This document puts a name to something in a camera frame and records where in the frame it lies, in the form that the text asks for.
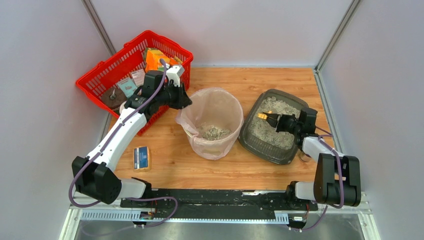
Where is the brown round disc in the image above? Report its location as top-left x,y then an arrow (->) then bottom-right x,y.
101,87 -> 127,110

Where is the blue yellow sponge pack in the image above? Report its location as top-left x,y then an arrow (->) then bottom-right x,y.
133,146 -> 151,172

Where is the teal small box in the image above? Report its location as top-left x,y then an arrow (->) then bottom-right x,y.
117,77 -> 137,98

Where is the orange sponge stack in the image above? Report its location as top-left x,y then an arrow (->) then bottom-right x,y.
143,47 -> 183,72

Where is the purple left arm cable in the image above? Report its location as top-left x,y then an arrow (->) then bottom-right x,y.
68,58 -> 180,229

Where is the red shopping basket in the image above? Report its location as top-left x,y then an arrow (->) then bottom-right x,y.
75,30 -> 194,118

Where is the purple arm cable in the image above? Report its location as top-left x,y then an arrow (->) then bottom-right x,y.
68,58 -> 180,229
288,127 -> 345,232

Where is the grey litter box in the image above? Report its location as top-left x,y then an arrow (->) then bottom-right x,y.
238,89 -> 309,165

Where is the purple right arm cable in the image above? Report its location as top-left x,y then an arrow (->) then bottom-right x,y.
288,127 -> 345,232

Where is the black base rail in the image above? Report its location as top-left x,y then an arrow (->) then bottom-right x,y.
120,188 -> 318,220

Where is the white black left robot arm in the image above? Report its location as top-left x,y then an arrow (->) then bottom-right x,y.
68,65 -> 192,208

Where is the yellow litter scoop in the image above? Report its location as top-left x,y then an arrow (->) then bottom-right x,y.
257,111 -> 274,120

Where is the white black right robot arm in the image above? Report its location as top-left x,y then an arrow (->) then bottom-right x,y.
257,107 -> 362,208

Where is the white bin with bag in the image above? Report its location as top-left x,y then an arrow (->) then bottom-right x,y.
175,87 -> 244,160

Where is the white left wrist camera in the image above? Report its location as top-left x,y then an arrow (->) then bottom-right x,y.
166,64 -> 185,87

